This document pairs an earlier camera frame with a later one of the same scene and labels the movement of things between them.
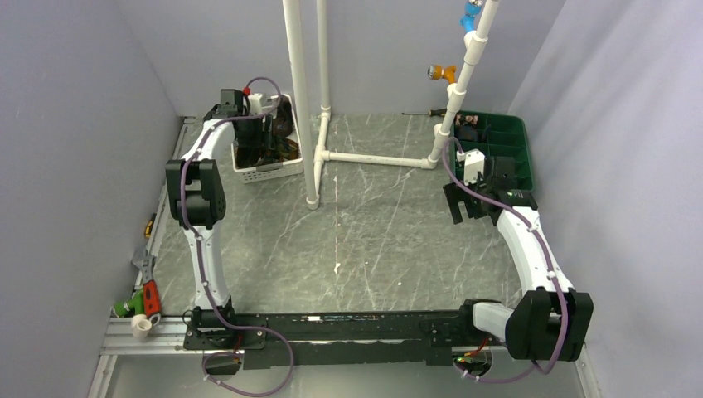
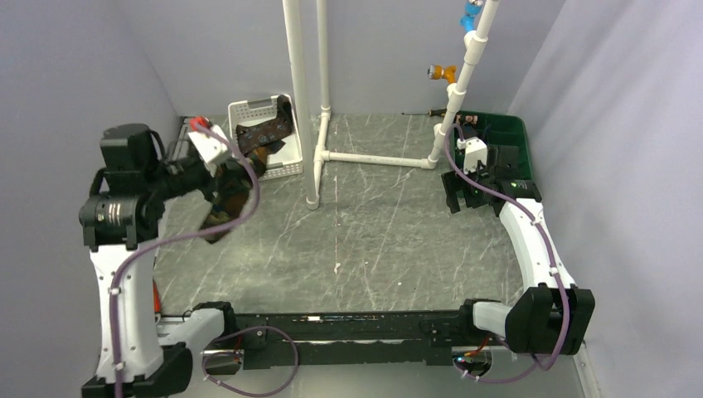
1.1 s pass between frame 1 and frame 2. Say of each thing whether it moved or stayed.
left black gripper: moved
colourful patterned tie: moved
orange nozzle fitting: stayed
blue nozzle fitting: stayed
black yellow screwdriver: stayed
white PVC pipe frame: stayed
